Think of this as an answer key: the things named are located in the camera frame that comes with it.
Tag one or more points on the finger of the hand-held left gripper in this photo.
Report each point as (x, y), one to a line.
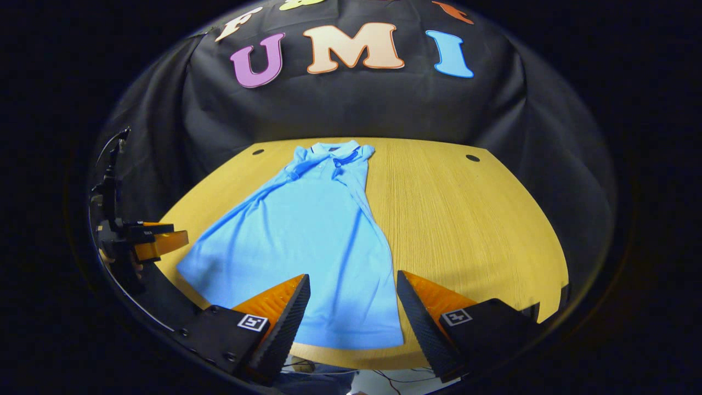
(159, 244)

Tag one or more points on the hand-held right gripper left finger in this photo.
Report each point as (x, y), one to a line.
(285, 329)

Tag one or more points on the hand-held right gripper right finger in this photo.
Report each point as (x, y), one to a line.
(422, 329)

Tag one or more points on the light blue T-shirt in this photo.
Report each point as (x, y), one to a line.
(307, 236)

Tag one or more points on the person's dark blue trousers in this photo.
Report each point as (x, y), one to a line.
(312, 383)

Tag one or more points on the black backdrop cloth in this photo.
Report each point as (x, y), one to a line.
(384, 104)

